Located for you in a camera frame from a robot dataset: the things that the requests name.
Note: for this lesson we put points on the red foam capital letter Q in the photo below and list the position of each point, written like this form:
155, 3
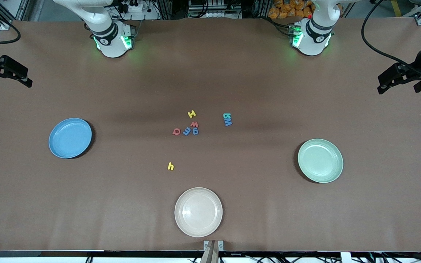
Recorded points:
173, 131

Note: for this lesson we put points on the blue foam capital letter M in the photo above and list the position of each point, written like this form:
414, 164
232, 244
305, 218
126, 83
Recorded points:
228, 123

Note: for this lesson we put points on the teal foam capital letter R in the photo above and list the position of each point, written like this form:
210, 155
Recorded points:
225, 116

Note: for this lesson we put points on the yellow foam small letter h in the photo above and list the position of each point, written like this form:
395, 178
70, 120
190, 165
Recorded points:
169, 166

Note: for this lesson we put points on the blue foam small letter m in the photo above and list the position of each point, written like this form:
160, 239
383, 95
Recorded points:
186, 132

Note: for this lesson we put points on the yellow foam capital letter H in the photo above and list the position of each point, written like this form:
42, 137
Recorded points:
192, 114

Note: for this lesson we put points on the red foam small letter w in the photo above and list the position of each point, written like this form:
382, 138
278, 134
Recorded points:
194, 125

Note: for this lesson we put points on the blue foam small letter g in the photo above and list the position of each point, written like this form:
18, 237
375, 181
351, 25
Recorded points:
195, 131

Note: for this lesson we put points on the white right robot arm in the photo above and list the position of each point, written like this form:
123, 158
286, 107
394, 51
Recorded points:
108, 40

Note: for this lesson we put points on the blue round plate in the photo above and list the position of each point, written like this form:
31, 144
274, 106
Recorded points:
69, 138

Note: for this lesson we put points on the pale green round plate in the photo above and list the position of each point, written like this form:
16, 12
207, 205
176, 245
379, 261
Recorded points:
320, 162

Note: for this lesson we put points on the pile of orange fruit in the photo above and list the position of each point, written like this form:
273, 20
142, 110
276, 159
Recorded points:
287, 9

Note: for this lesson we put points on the brown table cover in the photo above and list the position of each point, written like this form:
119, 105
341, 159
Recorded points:
342, 219

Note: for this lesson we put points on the large white power strip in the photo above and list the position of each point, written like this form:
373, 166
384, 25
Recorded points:
143, 15

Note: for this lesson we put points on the small white power strip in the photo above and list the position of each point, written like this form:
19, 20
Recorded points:
205, 14

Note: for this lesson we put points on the beige round plate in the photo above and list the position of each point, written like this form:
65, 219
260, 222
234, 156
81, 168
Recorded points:
198, 212

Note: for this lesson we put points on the metal bracket on table edge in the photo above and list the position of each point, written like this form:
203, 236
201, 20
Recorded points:
220, 245

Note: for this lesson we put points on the beige camera pole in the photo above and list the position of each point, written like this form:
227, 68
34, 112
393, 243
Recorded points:
210, 255

